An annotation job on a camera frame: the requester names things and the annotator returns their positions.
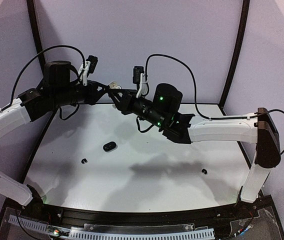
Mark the white earbud charging case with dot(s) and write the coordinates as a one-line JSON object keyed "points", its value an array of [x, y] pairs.
{"points": [[114, 86]]}

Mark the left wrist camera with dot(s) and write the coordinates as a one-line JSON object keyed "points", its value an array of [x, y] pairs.
{"points": [[93, 61]]}

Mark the black earbud left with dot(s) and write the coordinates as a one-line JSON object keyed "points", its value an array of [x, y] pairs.
{"points": [[84, 161]]}

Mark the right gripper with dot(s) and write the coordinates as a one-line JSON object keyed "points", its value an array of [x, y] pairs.
{"points": [[126, 102]]}

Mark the left black frame post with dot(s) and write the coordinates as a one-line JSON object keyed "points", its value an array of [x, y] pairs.
{"points": [[31, 10]]}

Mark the black earbud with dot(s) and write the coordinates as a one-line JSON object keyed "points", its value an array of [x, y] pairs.
{"points": [[204, 171], [84, 161]]}

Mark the black earbud charging case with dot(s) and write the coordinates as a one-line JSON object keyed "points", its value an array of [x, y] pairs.
{"points": [[110, 146]]}

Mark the black front frame rail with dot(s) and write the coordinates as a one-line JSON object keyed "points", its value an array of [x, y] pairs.
{"points": [[76, 217]]}

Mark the white slotted cable duct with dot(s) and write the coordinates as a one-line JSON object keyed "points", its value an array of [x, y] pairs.
{"points": [[109, 232]]}

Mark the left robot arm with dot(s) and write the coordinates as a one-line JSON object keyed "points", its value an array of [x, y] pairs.
{"points": [[62, 85]]}

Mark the black earbud right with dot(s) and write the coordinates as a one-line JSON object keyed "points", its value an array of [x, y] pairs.
{"points": [[204, 171]]}

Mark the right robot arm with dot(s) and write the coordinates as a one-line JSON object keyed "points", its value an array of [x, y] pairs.
{"points": [[181, 128]]}

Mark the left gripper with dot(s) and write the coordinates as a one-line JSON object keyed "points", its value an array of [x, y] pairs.
{"points": [[92, 92]]}

